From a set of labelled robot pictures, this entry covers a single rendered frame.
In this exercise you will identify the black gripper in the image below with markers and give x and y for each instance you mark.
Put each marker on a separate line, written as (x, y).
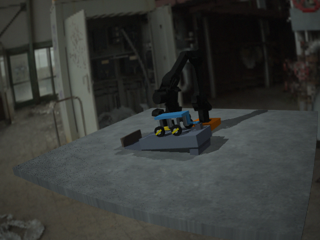
(170, 107)

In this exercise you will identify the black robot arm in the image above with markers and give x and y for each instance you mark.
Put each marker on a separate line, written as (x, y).
(169, 90)

